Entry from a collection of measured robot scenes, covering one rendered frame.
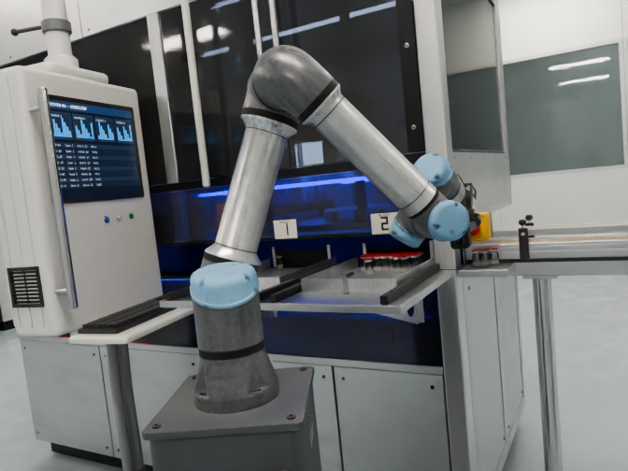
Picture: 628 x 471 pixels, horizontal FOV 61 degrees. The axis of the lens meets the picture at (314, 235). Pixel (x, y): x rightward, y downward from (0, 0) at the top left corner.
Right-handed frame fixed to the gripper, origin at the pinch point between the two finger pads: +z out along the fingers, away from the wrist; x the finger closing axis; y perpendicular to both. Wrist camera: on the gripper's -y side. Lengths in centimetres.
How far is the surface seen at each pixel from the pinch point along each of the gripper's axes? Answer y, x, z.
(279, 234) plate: 3, 61, 3
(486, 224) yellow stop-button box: 2.4, -3.5, 3.3
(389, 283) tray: -18.4, 13.8, -17.9
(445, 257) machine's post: -5.1, 8.2, 7.4
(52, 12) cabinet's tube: 57, 114, -57
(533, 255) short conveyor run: -2.1, -13.0, 17.9
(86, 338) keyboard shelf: -38, 94, -34
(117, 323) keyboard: -33, 87, -31
